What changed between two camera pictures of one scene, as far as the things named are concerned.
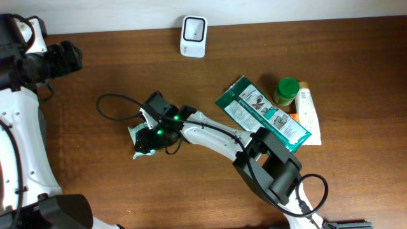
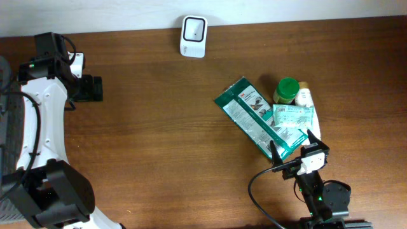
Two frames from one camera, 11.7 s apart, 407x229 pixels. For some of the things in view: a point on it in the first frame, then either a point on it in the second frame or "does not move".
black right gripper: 144,138 → 291,170
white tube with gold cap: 305,109 does not move
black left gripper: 59,58 → 92,88
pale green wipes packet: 132,131 → 300,117
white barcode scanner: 193,36 does not move
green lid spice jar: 287,89 does not move
